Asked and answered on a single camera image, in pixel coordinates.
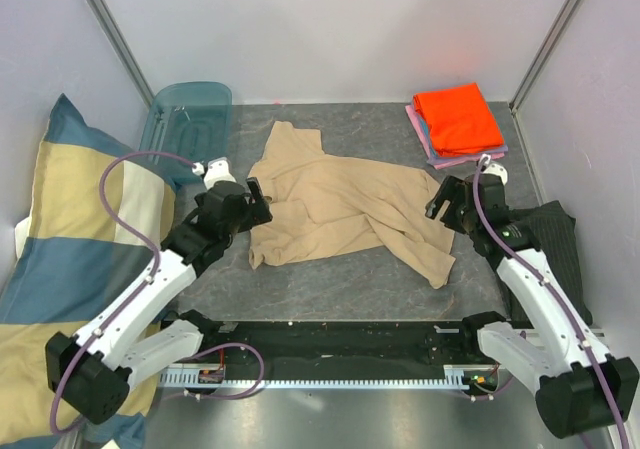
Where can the blue plastic bin lid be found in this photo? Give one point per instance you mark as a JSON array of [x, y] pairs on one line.
[[190, 119]]

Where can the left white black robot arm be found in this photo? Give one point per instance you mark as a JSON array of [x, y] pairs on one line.
[[95, 369]]

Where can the aluminium frame post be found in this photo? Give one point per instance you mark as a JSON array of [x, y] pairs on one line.
[[111, 29], [558, 28]]

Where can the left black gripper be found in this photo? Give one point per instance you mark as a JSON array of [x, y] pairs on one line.
[[255, 213]]

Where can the left aluminium frame post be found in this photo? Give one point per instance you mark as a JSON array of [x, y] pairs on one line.
[[111, 29]]

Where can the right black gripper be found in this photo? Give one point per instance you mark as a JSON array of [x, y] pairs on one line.
[[451, 189]]

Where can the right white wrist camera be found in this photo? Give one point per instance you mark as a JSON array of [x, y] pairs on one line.
[[487, 166]]

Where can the aluminium floor rails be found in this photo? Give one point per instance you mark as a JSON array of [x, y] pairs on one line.
[[595, 334]]

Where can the pink folded t shirt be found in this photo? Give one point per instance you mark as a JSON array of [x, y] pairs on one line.
[[458, 135]]

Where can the white slotted cable duct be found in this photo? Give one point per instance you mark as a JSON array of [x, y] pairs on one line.
[[199, 377]]

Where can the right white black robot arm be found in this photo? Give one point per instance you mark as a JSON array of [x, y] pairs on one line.
[[577, 384]]

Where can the right aluminium frame post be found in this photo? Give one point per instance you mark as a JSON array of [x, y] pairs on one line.
[[558, 28]]

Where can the blue beige striped pillow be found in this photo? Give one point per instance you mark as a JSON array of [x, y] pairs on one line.
[[95, 206]]

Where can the orange folded t shirt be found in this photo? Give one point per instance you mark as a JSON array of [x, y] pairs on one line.
[[435, 106]]

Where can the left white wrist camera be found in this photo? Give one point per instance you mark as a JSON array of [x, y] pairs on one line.
[[214, 171]]

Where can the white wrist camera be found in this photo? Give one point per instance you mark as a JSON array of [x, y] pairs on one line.
[[487, 166], [214, 171]]

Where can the dark striped folded garment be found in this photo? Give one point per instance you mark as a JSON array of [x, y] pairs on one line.
[[554, 229]]

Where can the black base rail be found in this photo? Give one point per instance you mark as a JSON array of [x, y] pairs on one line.
[[358, 348]]

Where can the beige t shirt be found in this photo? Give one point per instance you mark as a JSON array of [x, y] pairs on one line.
[[325, 206]]

